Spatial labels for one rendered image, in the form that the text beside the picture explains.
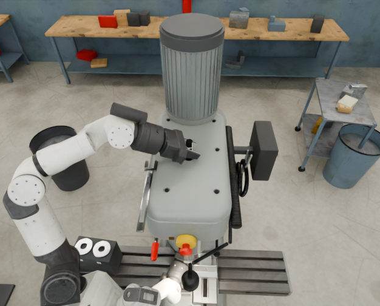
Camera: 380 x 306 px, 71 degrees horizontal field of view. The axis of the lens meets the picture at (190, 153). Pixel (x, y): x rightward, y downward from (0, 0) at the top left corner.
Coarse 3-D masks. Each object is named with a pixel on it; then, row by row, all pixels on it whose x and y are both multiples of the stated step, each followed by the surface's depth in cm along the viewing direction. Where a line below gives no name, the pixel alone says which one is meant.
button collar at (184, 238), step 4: (180, 236) 79; (184, 236) 78; (188, 236) 78; (192, 236) 79; (176, 240) 80; (180, 240) 78; (184, 240) 77; (188, 240) 77; (192, 240) 78; (176, 244) 80; (180, 244) 79; (192, 244) 79
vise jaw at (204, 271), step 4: (196, 264) 144; (196, 268) 143; (200, 268) 143; (204, 268) 143; (208, 268) 143; (212, 268) 143; (216, 268) 143; (196, 272) 142; (200, 272) 142; (204, 272) 141; (208, 272) 141; (212, 272) 141; (216, 272) 141; (200, 276) 141; (204, 276) 141; (208, 276) 141; (212, 276) 141; (216, 276) 141
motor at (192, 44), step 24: (168, 24) 80; (192, 24) 80; (216, 24) 80; (168, 48) 80; (192, 48) 76; (216, 48) 80; (168, 72) 86; (192, 72) 82; (216, 72) 87; (168, 96) 94; (192, 96) 88; (216, 96) 95; (192, 120) 95
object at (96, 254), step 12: (84, 240) 144; (96, 240) 145; (108, 240) 145; (84, 252) 140; (96, 252) 140; (108, 252) 140; (120, 252) 154; (84, 264) 145; (96, 264) 142; (108, 264) 139
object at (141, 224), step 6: (156, 162) 84; (144, 168) 82; (150, 168) 82; (156, 168) 82; (150, 174) 80; (150, 180) 79; (144, 186) 77; (150, 186) 77; (144, 192) 76; (144, 198) 74; (144, 204) 73; (144, 210) 72; (138, 216) 71; (144, 216) 71; (138, 222) 69; (144, 222) 69; (138, 228) 68
